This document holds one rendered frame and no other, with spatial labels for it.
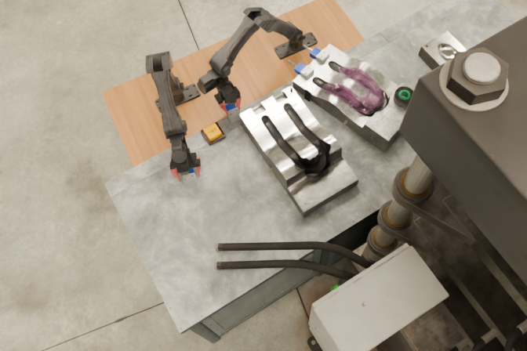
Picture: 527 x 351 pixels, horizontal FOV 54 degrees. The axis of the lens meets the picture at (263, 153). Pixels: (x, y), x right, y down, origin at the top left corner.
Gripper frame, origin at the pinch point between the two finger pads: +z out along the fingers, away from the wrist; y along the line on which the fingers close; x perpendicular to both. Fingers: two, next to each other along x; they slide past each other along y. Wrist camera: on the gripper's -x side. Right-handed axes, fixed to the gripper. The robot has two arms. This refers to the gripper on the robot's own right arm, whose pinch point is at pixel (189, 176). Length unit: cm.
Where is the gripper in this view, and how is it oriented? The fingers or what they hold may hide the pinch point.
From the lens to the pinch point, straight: 211.8
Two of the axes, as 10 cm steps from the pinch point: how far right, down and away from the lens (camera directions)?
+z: 1.5, 8.0, 5.9
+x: -1.6, -5.7, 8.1
